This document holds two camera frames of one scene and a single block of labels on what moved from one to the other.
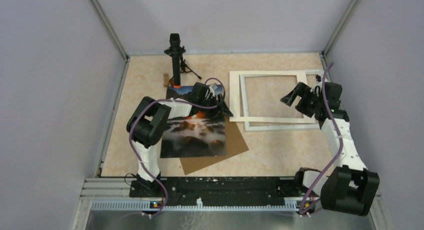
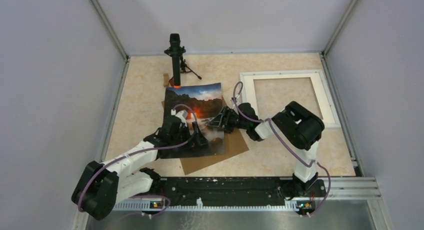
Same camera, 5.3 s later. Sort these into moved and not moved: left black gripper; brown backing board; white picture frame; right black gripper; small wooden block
Moved: left black gripper; right black gripper; white picture frame
Not moved: brown backing board; small wooden block
